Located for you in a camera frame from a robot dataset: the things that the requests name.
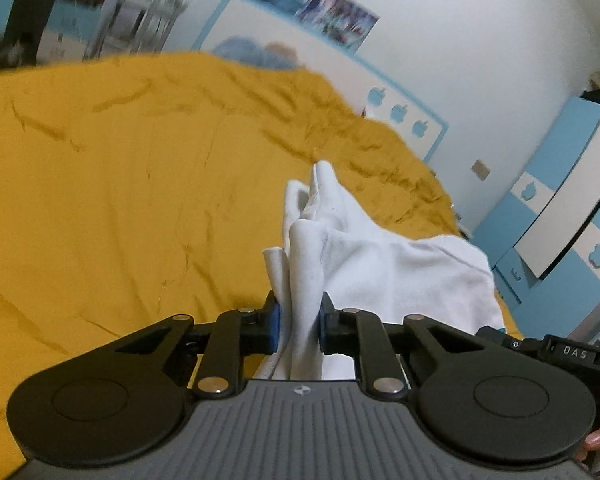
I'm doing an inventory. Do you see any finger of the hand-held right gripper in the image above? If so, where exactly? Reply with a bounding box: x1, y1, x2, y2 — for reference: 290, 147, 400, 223
475, 325, 546, 357

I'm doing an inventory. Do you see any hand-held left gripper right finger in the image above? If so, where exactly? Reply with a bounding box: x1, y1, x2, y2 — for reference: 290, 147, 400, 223
319, 291, 487, 402

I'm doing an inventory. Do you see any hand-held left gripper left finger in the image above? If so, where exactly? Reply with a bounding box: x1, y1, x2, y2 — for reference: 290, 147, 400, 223
114, 290, 282, 402

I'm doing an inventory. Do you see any white garment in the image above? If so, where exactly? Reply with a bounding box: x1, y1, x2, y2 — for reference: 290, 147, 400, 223
252, 161, 505, 382

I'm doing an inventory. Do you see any blue and white wardrobe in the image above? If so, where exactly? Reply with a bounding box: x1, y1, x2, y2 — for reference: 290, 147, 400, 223
472, 91, 600, 341

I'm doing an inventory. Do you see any yellow bed sheet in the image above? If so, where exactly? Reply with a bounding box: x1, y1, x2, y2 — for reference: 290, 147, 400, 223
0, 52, 523, 480

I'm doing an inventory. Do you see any white headboard with blue apples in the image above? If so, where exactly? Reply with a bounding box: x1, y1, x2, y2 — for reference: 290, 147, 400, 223
192, 0, 451, 163

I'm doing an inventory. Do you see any blue pillow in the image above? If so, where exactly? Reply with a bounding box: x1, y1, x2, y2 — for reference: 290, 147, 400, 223
211, 36, 306, 72

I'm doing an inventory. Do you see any cluttered desk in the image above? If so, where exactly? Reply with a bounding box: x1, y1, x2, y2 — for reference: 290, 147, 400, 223
0, 0, 191, 67

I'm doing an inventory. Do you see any wall poster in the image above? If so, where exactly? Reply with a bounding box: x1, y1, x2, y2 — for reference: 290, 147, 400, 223
296, 0, 381, 53

